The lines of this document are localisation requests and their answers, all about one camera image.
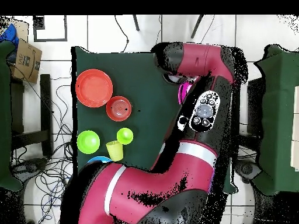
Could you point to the large magenta bowl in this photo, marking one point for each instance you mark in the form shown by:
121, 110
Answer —
183, 92

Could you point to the small green bowl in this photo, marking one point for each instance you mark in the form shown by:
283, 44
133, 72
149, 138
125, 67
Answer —
88, 141

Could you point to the blue object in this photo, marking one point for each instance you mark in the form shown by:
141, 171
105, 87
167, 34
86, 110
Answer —
9, 35

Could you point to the large orange bowl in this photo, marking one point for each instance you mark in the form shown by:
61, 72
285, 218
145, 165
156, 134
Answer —
94, 88

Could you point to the black tripod leg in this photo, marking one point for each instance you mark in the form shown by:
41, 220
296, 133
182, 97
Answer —
197, 26
136, 23

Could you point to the white box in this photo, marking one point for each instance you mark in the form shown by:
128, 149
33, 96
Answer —
295, 128

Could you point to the lime green cup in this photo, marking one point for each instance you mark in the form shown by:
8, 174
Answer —
124, 136

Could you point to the cardboard box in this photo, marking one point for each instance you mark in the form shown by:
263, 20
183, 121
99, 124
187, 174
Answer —
26, 60

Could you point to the small orange bowl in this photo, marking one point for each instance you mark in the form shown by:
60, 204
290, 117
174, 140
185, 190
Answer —
118, 108

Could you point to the dark green tablecloth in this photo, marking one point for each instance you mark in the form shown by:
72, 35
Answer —
140, 81

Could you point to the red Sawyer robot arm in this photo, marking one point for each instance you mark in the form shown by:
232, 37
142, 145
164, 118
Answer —
151, 182

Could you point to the black chair frame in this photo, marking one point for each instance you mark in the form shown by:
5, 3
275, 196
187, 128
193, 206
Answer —
45, 105

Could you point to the yellow cup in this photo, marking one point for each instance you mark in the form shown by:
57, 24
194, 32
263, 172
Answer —
115, 151

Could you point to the dark grey pedestal leg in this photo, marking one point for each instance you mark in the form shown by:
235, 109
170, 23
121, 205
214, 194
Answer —
247, 168
30, 164

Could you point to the green cloth side table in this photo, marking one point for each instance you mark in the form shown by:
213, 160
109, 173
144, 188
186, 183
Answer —
278, 116
4, 116

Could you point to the black square floor frame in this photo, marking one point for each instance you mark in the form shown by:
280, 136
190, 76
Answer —
50, 40

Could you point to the blue bowl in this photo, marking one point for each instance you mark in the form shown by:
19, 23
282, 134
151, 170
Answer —
99, 159

